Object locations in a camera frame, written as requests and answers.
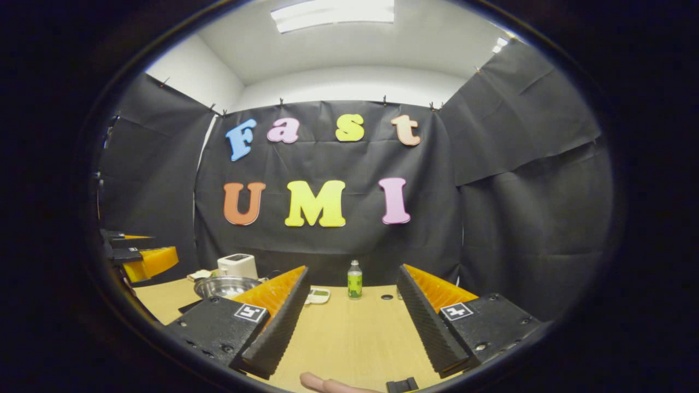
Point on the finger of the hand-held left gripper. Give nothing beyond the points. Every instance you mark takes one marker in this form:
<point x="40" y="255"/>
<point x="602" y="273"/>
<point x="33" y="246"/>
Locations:
<point x="125" y="240"/>
<point x="155" y="261"/>

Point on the large ceiling light panel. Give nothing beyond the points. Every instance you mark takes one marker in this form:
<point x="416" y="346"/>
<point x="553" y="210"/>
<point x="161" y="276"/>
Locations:
<point x="333" y="13"/>

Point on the white toaster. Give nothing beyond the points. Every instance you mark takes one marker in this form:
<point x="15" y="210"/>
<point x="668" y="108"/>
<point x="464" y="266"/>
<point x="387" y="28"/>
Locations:
<point x="237" y="267"/>

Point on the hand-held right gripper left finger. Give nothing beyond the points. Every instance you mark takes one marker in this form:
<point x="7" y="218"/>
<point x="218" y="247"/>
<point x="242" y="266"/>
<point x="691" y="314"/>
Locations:
<point x="281" y="327"/>

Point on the stainless steel pot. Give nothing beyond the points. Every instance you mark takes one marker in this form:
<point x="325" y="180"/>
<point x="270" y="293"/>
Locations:
<point x="224" y="286"/>

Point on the small ceiling light panel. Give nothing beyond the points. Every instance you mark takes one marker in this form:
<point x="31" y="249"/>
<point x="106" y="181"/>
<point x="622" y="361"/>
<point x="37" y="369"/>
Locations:
<point x="499" y="45"/>

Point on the sandwich on white plate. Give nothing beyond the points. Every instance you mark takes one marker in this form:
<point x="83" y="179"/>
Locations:
<point x="201" y="275"/>

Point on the white divided bean tray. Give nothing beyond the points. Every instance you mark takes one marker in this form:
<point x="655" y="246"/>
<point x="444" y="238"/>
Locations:
<point x="319" y="296"/>

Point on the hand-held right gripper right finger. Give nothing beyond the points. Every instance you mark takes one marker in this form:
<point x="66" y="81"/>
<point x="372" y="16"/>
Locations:
<point x="426" y="327"/>

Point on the green drink bottle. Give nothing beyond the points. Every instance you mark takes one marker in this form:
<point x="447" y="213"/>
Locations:
<point x="355" y="284"/>

